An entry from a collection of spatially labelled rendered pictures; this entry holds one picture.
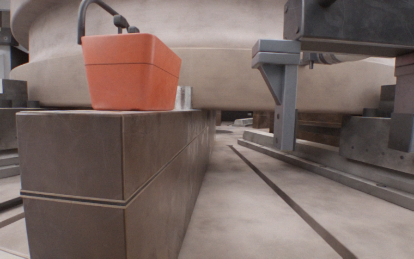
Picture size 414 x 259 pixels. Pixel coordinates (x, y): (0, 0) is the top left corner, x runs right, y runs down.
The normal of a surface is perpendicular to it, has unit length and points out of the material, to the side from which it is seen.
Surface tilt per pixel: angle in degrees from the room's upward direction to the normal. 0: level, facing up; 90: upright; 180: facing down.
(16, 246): 0
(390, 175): 72
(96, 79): 97
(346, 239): 0
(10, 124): 90
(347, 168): 90
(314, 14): 90
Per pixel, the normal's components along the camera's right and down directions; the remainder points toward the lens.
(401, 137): -1.00, -0.03
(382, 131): -0.95, 0.00
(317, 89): 0.14, 0.11
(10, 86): 0.89, 0.07
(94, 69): -0.14, 0.22
